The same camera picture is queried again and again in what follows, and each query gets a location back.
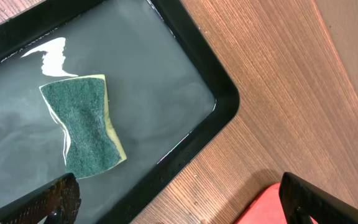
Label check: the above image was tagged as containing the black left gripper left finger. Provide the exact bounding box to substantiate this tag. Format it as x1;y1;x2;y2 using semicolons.
0;173;81;224

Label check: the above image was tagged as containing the green yellow sponge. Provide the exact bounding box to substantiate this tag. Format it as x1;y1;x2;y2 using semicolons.
39;74;127;179

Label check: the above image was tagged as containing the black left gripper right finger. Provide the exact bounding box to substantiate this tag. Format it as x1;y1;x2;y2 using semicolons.
279;172;358;224

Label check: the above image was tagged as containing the black water tray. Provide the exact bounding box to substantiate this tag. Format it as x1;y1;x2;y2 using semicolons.
0;1;239;223

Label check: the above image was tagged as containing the red plastic tray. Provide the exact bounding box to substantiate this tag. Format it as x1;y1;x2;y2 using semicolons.
234;182;319;224

